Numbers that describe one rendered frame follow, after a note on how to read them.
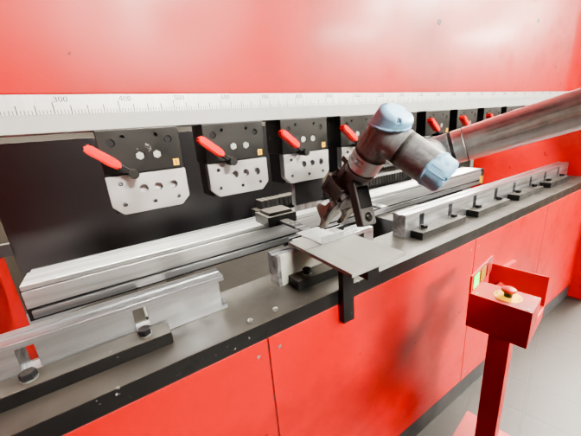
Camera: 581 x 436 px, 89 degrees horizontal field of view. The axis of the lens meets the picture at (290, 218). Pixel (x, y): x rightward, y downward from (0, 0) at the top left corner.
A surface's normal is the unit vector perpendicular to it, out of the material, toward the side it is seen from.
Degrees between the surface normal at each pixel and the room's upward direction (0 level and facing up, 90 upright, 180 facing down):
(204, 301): 90
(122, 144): 90
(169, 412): 90
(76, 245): 90
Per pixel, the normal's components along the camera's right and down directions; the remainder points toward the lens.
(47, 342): 0.54, 0.20
